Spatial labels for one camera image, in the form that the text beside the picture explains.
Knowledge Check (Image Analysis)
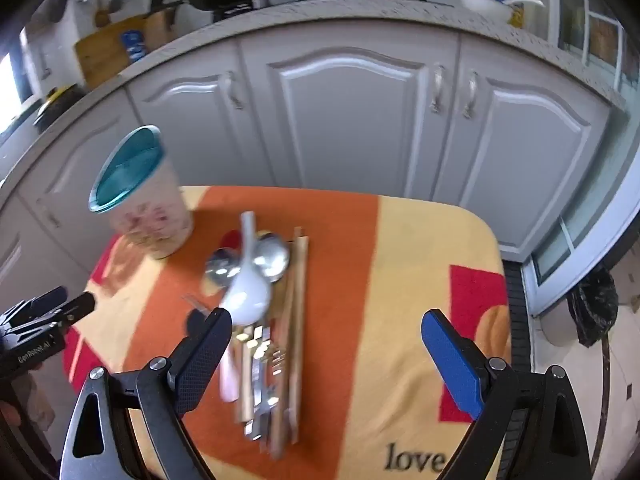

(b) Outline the dark ribbed floor mat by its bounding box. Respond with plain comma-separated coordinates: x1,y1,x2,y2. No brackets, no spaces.
502,260,533,376

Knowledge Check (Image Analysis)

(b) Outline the metal spoon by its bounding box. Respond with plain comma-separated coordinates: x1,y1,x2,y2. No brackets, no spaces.
204,248,263,441
250,231,292,436

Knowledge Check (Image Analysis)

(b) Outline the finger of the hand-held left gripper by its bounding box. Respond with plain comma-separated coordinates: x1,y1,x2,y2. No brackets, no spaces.
47,292,97,331
22,286,70,314

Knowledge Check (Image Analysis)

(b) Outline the kitchen window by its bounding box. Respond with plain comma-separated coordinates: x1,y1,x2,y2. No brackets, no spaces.
0,47,31,116

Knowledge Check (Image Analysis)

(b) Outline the silver cabinet handle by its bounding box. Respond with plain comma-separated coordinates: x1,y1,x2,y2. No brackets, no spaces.
431,64,447,113
462,71,481,120
222,71,244,111

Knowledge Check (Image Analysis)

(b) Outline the orange yellow printed blanket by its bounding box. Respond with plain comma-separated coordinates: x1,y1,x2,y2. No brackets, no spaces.
62,185,514,480

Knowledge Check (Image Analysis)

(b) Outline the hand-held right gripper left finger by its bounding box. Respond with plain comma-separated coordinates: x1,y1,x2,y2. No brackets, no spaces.
60,308,232,480

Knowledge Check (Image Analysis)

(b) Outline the black trash bag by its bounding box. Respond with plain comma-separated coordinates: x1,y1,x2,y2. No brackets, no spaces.
566,269,620,347

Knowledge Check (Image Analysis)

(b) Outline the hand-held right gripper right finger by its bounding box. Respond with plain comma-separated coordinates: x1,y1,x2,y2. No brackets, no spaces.
421,308,594,480

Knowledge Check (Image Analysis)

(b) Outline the white cabinet door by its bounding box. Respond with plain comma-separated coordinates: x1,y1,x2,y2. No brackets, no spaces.
15,85,151,281
455,35,616,263
0,195,91,321
240,17,463,206
125,40,273,191

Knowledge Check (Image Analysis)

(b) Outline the teal rimmed white cup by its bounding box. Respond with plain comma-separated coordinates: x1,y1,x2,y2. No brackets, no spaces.
88,125,196,261

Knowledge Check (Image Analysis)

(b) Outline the wooden cutting board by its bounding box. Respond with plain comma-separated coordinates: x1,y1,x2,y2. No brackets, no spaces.
74,12,170,89

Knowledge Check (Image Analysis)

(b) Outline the yellow lidded black pot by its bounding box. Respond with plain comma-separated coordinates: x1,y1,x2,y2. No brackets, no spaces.
34,84,87,127

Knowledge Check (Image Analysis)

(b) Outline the pale pink handled utensil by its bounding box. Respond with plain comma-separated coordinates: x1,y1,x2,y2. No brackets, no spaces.
219,336,242,404

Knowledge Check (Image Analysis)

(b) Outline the white plastic spoon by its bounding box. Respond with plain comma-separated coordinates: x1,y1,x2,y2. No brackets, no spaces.
219,211,274,326

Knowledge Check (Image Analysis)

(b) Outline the pale wooden chopstick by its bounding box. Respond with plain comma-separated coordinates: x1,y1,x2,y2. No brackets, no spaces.
237,327,255,423

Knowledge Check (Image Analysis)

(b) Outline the blue white packet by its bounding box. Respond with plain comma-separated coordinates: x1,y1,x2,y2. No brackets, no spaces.
121,31,148,64

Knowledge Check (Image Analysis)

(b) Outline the black gas hob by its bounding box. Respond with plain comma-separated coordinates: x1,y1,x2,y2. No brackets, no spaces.
212,0,453,23

